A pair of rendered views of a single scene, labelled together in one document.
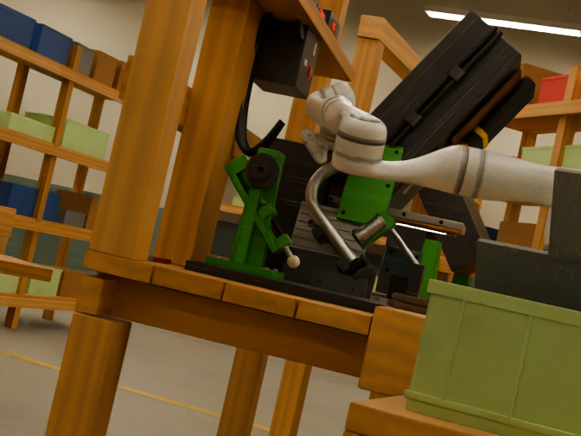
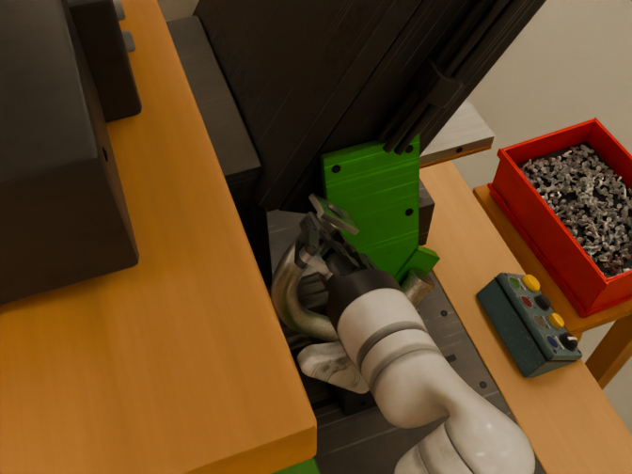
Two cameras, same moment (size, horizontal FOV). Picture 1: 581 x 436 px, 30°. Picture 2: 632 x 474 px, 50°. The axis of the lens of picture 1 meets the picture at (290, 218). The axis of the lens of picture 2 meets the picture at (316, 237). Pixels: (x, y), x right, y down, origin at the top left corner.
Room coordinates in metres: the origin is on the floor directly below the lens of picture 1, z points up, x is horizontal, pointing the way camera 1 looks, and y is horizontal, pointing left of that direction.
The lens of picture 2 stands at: (2.22, 0.15, 1.80)
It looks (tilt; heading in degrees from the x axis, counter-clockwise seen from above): 54 degrees down; 328
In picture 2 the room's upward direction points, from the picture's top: straight up
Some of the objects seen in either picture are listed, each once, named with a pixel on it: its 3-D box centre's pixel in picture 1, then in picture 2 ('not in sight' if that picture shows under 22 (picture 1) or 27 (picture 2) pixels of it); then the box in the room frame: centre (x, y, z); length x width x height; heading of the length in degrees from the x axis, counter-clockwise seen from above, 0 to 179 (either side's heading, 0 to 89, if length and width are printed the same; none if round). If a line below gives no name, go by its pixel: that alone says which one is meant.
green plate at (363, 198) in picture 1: (372, 184); (363, 199); (2.63, -0.17, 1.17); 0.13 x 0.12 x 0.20; 168
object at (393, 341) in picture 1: (430, 343); (450, 260); (2.65, -0.40, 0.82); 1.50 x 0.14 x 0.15; 168
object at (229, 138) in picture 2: (296, 214); (181, 189); (2.85, -0.02, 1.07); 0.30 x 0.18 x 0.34; 168
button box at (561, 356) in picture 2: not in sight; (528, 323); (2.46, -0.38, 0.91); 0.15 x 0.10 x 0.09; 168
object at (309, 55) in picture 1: (285, 59); not in sight; (2.65, 0.10, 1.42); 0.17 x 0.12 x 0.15; 168
